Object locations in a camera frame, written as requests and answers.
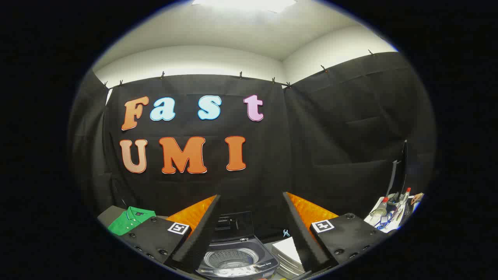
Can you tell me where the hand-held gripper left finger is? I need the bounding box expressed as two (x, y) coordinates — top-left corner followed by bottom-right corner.
(120, 194), (221, 275)

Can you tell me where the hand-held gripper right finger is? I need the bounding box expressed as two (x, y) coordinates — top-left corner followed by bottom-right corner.
(282, 191), (390, 273)

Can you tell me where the green polo shirt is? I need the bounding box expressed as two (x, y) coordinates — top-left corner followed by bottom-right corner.
(108, 206), (157, 236)

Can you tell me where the stack of white paper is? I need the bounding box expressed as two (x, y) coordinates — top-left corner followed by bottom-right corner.
(271, 236), (306, 278)

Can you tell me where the black backdrop cloth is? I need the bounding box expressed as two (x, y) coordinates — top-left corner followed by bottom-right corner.
(68, 51), (436, 242)

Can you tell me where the dark computer monitor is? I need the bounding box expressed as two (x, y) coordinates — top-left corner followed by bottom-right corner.
(387, 140), (409, 203)

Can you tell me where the ceiling light panel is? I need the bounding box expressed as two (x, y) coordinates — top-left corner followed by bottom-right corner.
(191, 0), (298, 14)

